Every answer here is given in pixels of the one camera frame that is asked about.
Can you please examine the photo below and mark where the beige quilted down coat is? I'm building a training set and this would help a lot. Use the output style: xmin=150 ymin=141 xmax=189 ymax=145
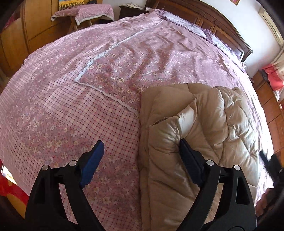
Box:
xmin=139 ymin=83 xmax=261 ymax=230

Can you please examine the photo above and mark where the person's right hand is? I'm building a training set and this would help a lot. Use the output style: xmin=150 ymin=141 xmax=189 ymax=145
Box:
xmin=255 ymin=188 xmax=272 ymax=217

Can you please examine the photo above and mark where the brown wooden dresser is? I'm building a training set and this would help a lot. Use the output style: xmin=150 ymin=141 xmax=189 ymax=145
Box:
xmin=252 ymin=71 xmax=283 ymax=153

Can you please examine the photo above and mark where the red and cream curtain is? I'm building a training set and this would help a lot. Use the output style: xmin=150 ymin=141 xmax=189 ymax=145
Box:
xmin=262 ymin=48 xmax=284 ymax=102

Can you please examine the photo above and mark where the right purple ruffled pillow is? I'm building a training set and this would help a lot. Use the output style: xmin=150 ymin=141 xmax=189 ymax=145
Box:
xmin=204 ymin=29 xmax=246 ymax=73

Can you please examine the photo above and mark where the purple ruffled pillow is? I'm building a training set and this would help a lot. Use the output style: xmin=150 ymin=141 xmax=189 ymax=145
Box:
xmin=160 ymin=10 xmax=207 ymax=39
xmin=204 ymin=29 xmax=246 ymax=73

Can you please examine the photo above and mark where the pink floral bedspread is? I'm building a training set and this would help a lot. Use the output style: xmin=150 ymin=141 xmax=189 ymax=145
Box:
xmin=1 ymin=10 xmax=273 ymax=230

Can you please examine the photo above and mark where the dark wooden headboard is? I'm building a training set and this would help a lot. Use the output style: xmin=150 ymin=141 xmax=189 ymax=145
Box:
xmin=145 ymin=0 xmax=253 ymax=62

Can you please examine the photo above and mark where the yellow wooden wardrobe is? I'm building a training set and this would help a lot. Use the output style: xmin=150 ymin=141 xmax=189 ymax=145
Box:
xmin=0 ymin=0 xmax=103 ymax=79

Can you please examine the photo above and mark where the left purple ruffled pillow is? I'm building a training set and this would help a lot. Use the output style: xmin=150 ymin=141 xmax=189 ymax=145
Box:
xmin=160 ymin=10 xmax=207 ymax=39

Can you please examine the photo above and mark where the stool with pink cloth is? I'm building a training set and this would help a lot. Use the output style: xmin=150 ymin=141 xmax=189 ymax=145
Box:
xmin=51 ymin=4 xmax=114 ymax=34

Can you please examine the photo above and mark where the blue yellow painting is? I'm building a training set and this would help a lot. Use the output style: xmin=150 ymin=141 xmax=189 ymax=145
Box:
xmin=58 ymin=0 xmax=85 ymax=11

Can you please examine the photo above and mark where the dark wooden nightstand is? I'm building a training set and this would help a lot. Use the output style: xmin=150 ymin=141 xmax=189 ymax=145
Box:
xmin=119 ymin=5 xmax=148 ymax=19

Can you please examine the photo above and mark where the white wall air conditioner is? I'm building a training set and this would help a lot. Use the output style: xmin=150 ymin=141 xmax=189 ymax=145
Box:
xmin=258 ymin=7 xmax=283 ymax=48

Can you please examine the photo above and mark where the framed wall picture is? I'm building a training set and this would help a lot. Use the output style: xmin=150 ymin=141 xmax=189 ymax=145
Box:
xmin=230 ymin=0 xmax=240 ymax=5

